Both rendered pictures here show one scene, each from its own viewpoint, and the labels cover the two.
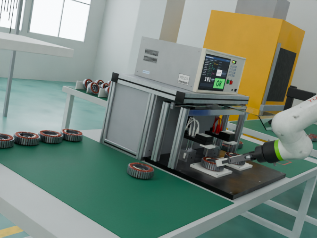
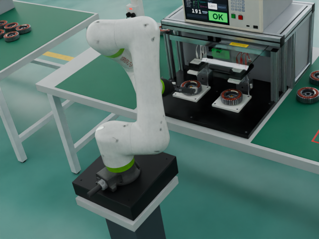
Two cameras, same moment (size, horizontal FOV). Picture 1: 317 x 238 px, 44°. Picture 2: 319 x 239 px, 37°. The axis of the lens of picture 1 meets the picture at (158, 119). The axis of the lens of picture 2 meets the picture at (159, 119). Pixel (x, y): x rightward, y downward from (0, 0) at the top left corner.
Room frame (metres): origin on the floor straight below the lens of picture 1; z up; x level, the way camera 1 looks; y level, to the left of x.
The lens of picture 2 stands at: (1.79, -2.50, 2.13)
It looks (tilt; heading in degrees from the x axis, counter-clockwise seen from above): 34 degrees down; 95
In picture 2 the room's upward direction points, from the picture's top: 9 degrees counter-clockwise
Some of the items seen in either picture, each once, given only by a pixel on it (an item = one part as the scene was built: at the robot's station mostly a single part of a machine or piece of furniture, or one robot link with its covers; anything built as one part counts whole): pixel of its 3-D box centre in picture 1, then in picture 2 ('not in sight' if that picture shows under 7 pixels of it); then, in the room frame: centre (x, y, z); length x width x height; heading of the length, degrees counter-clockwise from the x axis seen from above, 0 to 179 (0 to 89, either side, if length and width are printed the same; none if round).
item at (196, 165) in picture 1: (211, 168); (191, 91); (1.80, -0.30, 0.78); 0.15 x 0.15 x 0.01; 55
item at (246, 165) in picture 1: (233, 163); (231, 101); (2.00, -0.44, 0.78); 0.15 x 0.15 x 0.01; 55
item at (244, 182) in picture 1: (219, 167); (212, 97); (1.91, -0.35, 0.76); 0.64 x 0.47 x 0.02; 145
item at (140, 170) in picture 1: (140, 170); not in sight; (1.57, 0.03, 0.77); 0.11 x 0.11 x 0.04
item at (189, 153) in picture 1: (187, 154); (204, 75); (1.88, -0.18, 0.80); 0.08 x 0.05 x 0.06; 145
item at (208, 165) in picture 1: (212, 164); (191, 87); (1.80, -0.30, 0.80); 0.11 x 0.11 x 0.04
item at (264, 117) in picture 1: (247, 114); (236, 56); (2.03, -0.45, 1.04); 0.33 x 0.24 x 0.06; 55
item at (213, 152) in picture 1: (211, 150); (244, 83); (2.08, -0.32, 0.80); 0.08 x 0.05 x 0.06; 145
